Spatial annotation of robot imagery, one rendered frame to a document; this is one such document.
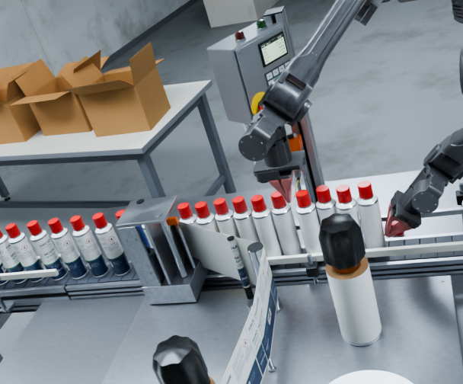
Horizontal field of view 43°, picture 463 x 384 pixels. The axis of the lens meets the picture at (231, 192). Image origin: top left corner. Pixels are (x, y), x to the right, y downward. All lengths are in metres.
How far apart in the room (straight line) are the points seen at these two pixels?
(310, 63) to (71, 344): 1.02
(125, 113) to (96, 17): 4.97
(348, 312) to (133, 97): 1.96
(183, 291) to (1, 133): 2.30
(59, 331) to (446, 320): 1.05
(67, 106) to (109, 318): 1.79
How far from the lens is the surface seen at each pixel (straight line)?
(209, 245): 1.51
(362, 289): 1.22
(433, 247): 1.49
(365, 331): 1.29
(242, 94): 1.36
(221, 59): 1.36
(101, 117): 3.11
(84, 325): 1.75
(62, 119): 3.37
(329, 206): 1.46
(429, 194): 1.35
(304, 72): 1.11
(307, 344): 1.35
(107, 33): 8.05
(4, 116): 3.57
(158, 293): 1.57
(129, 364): 1.48
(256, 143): 1.08
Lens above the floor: 1.83
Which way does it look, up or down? 29 degrees down
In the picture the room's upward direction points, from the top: 18 degrees counter-clockwise
